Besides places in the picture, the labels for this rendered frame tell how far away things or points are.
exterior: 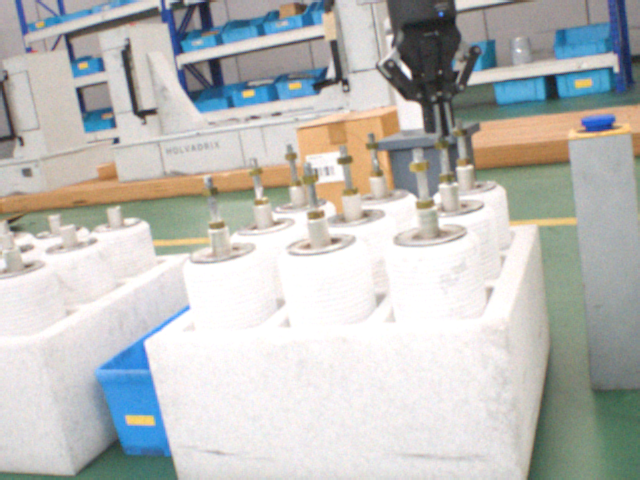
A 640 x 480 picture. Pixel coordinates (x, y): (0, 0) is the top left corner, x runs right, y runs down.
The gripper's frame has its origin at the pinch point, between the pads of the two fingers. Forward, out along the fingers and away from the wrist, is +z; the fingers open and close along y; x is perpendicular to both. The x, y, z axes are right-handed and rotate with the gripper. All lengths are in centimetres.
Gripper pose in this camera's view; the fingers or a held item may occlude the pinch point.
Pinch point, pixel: (438, 120)
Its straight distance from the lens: 86.5
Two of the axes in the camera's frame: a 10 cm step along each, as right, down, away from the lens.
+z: 1.7, 9.6, 2.1
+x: -4.0, -1.3, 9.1
